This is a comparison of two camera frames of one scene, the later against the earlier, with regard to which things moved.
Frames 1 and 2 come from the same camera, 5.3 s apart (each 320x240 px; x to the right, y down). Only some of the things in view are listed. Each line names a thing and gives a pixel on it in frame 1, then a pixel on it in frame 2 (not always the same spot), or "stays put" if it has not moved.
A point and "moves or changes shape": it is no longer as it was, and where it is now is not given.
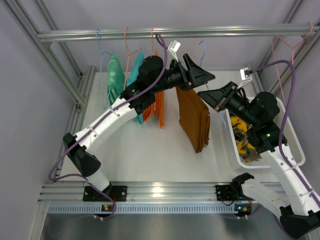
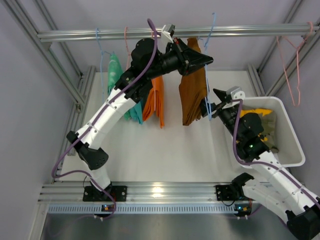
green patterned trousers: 116,79 stays put
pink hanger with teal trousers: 129,54 stays put
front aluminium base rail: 73,192 stays put
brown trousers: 194,117 moves or changes shape
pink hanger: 293,49 to 311,25
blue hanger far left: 102,52 stays put
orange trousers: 158,109 stays put
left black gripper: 186,73 to 182,60
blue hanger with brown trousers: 213,117 moves or changes shape
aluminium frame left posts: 16,14 stays put
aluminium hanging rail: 65,36 stays put
